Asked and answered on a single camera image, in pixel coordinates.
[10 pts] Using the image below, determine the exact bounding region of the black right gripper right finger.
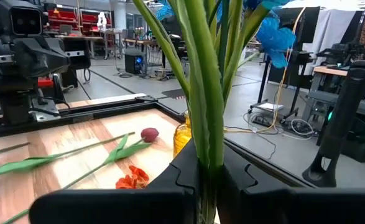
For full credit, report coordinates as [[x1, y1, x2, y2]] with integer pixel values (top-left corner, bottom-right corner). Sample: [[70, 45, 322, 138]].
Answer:
[[216, 143, 365, 224]]

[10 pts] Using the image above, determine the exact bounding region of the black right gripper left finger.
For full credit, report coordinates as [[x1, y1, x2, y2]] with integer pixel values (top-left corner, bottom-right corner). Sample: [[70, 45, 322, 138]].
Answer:
[[29, 139, 201, 224]]

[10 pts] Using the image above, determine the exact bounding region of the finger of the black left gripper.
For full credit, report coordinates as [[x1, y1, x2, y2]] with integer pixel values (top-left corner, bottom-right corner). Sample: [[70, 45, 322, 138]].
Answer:
[[0, 36, 26, 78], [20, 39, 72, 78]]

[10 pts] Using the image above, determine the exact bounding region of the orange artificial flower bunch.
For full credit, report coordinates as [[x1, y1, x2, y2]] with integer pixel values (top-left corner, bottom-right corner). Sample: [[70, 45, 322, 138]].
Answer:
[[115, 165, 150, 190]]

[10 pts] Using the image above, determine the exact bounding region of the dark red artificial tulip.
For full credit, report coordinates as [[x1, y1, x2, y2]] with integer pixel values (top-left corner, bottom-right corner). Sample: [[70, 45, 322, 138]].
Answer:
[[1, 127, 160, 224], [0, 142, 31, 158], [0, 131, 136, 200]]

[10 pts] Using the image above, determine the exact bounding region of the blue artificial flower bunch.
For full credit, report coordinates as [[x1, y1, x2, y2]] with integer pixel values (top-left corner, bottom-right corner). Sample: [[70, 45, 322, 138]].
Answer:
[[132, 0, 297, 224]]

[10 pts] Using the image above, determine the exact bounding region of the yellow glass vase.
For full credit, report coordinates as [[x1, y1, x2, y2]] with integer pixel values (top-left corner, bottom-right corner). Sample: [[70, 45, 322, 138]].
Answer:
[[173, 110, 193, 158]]

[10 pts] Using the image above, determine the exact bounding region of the red tool cabinet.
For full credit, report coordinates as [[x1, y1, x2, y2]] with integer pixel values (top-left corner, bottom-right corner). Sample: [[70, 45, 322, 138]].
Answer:
[[80, 9, 113, 34], [47, 7, 80, 32]]

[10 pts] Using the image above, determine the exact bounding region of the white robot figure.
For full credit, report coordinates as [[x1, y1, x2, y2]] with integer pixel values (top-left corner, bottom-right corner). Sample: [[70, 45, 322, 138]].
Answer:
[[96, 11, 108, 31]]

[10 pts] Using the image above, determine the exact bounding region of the black computer tower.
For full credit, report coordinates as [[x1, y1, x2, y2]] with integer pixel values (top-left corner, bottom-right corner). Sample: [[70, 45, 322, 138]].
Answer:
[[124, 51, 146, 75]]

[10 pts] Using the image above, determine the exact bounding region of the black power strip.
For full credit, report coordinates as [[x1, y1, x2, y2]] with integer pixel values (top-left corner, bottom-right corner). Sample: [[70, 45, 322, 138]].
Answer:
[[252, 115, 272, 127]]

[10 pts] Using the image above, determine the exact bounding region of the large black hazard-striped mat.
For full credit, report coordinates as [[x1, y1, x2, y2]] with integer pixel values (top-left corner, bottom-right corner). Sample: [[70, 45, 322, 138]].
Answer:
[[162, 88, 188, 100]]

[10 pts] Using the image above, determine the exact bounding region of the black rolling stand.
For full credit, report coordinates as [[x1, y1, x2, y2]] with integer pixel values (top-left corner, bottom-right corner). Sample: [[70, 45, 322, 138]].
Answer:
[[249, 49, 313, 125]]

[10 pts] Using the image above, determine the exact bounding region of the wooden desk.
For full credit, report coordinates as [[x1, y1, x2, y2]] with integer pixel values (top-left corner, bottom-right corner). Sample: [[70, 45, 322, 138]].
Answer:
[[312, 65, 365, 82]]

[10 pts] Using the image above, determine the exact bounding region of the white cloth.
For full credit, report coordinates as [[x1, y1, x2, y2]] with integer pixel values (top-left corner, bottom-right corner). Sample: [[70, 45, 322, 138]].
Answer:
[[303, 8, 357, 75]]

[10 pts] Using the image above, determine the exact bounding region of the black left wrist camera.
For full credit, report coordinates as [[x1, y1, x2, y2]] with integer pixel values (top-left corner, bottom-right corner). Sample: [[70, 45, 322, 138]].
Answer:
[[0, 0, 45, 37]]

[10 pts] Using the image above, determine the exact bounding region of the black aluminium table frame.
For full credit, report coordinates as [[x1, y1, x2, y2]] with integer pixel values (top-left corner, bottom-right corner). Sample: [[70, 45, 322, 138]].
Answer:
[[0, 95, 315, 187]]

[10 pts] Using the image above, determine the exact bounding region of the yellow cable with plug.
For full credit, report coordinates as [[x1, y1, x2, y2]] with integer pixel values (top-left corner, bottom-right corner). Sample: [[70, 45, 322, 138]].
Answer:
[[224, 7, 307, 134]]

